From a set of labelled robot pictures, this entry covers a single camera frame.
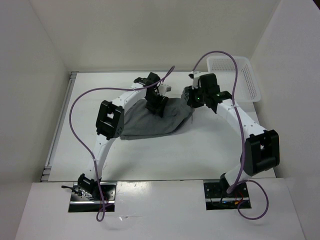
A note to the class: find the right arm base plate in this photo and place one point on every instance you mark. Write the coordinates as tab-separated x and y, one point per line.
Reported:
217	199

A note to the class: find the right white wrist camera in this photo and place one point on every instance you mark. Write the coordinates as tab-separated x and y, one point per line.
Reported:
195	76

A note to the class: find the grey shorts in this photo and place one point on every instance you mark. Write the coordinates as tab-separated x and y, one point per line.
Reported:
140	123

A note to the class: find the white plastic basket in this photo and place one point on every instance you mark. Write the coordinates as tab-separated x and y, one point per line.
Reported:
247	89

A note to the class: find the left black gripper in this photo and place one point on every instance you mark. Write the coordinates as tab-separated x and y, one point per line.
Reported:
158	108

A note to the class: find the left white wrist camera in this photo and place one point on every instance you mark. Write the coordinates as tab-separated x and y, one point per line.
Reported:
163	89

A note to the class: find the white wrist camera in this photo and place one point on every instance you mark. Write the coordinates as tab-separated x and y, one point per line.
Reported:
195	76
163	89

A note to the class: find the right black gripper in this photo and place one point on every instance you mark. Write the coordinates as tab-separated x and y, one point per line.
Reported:
191	101

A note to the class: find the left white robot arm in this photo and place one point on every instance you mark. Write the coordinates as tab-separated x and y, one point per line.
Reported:
110	124

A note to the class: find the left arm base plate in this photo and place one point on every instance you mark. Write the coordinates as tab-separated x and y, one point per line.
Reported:
83	202

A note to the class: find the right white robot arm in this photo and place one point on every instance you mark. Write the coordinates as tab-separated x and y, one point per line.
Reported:
260	147

